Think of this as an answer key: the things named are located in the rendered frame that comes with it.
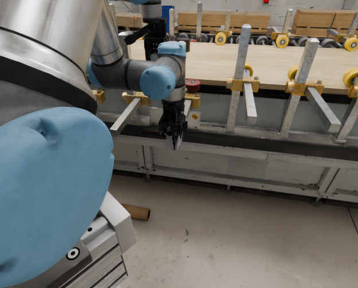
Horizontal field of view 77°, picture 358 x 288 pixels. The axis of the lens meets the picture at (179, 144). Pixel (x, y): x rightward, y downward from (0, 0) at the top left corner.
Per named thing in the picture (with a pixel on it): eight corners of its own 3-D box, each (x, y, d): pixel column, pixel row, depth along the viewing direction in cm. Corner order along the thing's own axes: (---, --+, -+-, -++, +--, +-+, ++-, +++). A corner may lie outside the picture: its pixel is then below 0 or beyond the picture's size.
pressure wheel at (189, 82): (198, 106, 113) (199, 84, 106) (182, 105, 114) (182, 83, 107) (199, 99, 119) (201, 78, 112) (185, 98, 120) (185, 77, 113)
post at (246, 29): (233, 132, 111) (251, 25, 83) (226, 132, 112) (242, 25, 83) (233, 129, 114) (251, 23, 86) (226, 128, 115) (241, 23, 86)
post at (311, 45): (283, 144, 110) (320, 39, 81) (276, 144, 111) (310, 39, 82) (282, 140, 113) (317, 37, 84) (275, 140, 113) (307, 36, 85)
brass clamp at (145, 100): (147, 106, 110) (147, 97, 107) (122, 104, 112) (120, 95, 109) (151, 101, 115) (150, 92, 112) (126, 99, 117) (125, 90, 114)
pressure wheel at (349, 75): (342, 82, 104) (354, 91, 106) (359, 68, 99) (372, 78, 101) (337, 78, 109) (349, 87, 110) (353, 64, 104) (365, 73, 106)
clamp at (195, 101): (198, 108, 106) (199, 98, 103) (171, 106, 108) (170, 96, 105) (199, 103, 111) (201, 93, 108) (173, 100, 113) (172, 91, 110)
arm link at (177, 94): (163, 78, 69) (189, 80, 68) (163, 92, 72) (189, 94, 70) (156, 88, 63) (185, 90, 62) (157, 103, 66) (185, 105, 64)
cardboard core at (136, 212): (146, 215, 145) (103, 208, 150) (147, 223, 150) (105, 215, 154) (150, 206, 151) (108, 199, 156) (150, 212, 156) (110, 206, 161)
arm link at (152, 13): (137, 5, 77) (144, 3, 83) (139, 20, 80) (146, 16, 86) (158, 4, 76) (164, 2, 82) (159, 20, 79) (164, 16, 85)
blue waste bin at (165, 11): (172, 38, 603) (171, 6, 560) (152, 36, 616) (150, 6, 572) (178, 34, 649) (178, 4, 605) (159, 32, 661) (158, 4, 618)
